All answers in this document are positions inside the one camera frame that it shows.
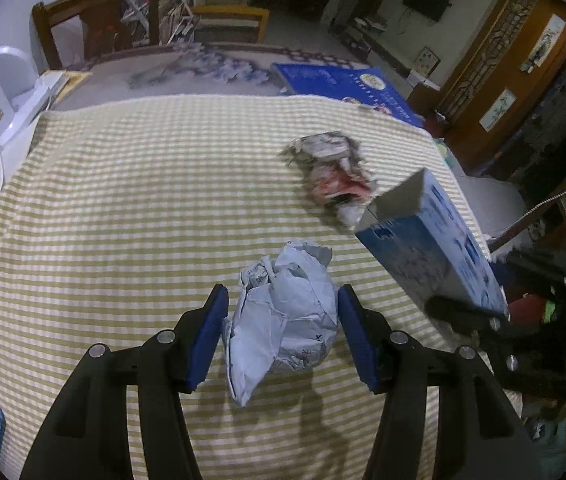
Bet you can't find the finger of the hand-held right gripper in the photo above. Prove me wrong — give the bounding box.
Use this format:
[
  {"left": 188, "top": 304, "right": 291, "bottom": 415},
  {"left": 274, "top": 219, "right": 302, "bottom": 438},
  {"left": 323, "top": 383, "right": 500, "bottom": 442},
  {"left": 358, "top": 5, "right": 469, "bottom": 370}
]
[{"left": 425, "top": 294, "right": 566, "bottom": 403}]

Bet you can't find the dark wooden armchair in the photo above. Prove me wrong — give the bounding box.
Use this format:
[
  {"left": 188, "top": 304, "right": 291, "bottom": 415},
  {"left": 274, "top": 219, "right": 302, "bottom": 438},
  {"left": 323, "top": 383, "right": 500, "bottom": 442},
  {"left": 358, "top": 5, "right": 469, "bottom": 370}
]
[{"left": 485, "top": 172, "right": 566, "bottom": 263}]

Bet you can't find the blue white carton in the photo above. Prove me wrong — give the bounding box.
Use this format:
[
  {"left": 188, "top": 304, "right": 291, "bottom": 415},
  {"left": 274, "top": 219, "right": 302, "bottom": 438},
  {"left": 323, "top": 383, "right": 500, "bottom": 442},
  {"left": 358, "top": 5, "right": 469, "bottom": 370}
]
[{"left": 354, "top": 167, "right": 510, "bottom": 320}]

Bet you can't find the crumpled colourful paper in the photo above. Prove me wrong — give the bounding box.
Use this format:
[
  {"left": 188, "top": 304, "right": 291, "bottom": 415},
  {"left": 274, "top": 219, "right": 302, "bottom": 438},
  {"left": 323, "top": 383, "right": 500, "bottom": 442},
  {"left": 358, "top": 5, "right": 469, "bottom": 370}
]
[{"left": 279, "top": 130, "right": 380, "bottom": 232}]

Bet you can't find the striped yellow white cloth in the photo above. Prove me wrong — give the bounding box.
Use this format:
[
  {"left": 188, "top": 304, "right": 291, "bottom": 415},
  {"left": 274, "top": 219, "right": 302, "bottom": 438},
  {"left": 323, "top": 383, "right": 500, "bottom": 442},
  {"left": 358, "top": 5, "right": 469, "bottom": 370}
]
[{"left": 0, "top": 94, "right": 524, "bottom": 480}]

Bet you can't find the white paper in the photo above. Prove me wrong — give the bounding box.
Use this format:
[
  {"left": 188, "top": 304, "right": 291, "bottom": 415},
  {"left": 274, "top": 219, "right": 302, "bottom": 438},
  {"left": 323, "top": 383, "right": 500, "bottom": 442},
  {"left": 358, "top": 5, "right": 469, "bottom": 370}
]
[{"left": 222, "top": 240, "right": 340, "bottom": 409}]

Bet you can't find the wooden partition with pictures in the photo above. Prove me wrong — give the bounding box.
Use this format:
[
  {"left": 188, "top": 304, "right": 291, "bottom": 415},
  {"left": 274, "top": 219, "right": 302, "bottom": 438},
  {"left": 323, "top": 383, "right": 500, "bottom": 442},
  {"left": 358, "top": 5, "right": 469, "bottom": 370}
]
[{"left": 435, "top": 0, "right": 566, "bottom": 173}]

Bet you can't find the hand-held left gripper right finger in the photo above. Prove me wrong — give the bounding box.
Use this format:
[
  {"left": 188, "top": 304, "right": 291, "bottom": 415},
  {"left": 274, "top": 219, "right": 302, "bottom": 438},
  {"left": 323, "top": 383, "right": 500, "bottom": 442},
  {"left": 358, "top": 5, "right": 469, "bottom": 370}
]
[{"left": 338, "top": 283, "right": 546, "bottom": 480}]

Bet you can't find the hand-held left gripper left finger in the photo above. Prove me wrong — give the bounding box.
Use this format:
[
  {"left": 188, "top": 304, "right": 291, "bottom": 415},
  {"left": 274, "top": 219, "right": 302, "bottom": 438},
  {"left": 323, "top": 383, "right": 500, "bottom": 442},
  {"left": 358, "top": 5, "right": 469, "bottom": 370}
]
[{"left": 20, "top": 283, "right": 230, "bottom": 480}]

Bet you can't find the grey floral table cover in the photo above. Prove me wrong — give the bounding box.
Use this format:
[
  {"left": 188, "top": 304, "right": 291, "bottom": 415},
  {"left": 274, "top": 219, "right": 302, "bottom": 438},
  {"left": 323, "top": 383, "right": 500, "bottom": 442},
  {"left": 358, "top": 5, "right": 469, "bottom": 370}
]
[{"left": 52, "top": 41, "right": 366, "bottom": 112}]

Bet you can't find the dark wooden chair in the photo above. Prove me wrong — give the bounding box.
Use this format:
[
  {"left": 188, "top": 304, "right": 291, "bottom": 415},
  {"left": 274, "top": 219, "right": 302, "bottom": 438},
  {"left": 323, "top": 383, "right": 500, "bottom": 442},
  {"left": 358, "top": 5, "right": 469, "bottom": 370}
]
[{"left": 32, "top": 0, "right": 162, "bottom": 72}]

